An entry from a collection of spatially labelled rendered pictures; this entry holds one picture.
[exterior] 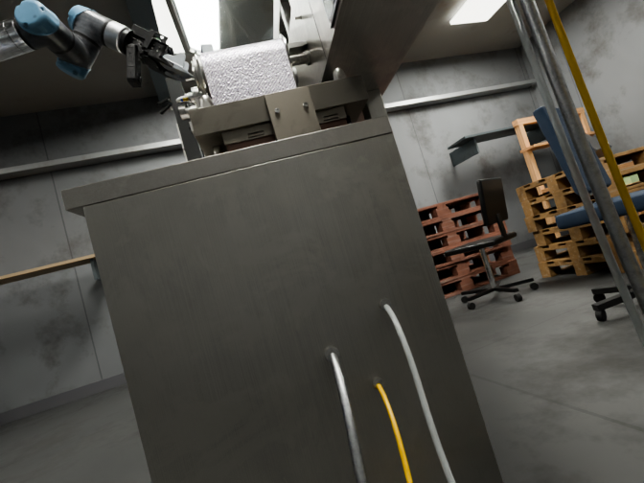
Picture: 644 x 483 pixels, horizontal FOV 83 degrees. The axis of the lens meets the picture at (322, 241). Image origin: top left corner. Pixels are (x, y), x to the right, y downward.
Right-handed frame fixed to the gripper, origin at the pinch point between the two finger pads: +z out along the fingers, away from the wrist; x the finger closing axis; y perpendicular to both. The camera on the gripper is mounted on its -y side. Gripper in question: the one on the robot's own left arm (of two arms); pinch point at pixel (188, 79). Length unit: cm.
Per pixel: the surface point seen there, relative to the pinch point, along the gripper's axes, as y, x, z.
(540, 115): 92, 63, 139
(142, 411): -74, -33, 35
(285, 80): 8.6, -7.6, 26.8
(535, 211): 100, 176, 226
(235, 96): -1.9, -7.6, 16.6
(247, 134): -16.6, -25.8, 28.4
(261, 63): 10.1, -7.6, 18.8
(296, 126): -11.5, -29.3, 37.8
